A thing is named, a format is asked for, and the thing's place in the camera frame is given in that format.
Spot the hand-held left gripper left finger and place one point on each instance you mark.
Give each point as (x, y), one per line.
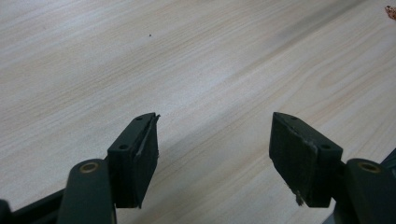
(132, 161)

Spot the reddish brown patterned object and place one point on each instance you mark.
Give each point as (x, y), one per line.
(391, 11)

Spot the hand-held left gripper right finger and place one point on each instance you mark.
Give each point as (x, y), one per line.
(303, 160)

